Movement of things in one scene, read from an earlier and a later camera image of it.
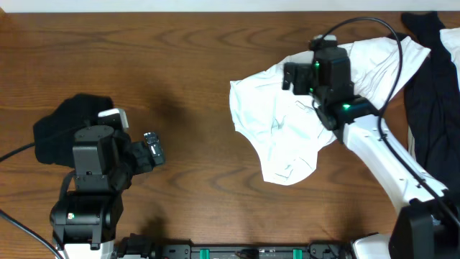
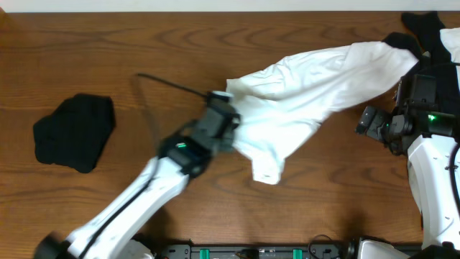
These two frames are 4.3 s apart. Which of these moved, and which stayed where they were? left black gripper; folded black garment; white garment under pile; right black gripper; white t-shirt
Moved: right black gripper; white t-shirt; left black gripper
Stayed: white garment under pile; folded black garment
